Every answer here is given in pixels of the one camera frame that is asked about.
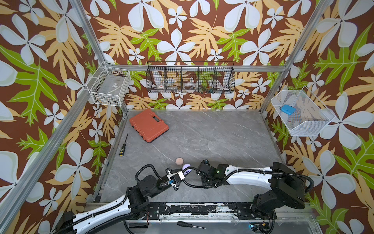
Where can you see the white mesh basket right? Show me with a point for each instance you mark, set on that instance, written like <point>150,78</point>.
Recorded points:
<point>311,117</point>

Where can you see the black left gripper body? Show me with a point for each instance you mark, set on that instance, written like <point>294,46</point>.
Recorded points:
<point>175,187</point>

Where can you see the blue case in basket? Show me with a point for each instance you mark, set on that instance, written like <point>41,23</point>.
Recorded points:
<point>287,109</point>

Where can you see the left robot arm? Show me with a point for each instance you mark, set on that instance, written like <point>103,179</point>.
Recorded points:
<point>133,204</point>

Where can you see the aluminium frame post left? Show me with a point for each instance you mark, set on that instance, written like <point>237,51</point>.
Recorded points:
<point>93,41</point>

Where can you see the white wire basket left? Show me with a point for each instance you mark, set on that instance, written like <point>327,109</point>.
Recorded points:
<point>108,85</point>

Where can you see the red plastic tool case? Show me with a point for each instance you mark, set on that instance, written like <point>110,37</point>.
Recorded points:
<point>149,125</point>

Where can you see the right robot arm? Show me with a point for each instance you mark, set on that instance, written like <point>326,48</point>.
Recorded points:
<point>284,187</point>

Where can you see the aluminium frame post right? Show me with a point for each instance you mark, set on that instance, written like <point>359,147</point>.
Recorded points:
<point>305,35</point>

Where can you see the black wire basket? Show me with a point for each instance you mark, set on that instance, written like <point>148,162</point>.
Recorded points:
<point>211,77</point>

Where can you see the aluminium frame post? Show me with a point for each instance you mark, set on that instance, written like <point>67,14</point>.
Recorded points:
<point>305,35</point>
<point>93,41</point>

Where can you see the yellow black screwdriver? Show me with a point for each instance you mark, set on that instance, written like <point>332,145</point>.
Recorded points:
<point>123,148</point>

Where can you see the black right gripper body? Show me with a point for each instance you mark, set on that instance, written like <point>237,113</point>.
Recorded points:
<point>207,183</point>

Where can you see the black screwdriver front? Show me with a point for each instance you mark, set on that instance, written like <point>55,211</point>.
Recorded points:
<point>189,225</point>

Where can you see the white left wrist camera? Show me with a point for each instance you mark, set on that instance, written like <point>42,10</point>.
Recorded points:
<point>170,173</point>

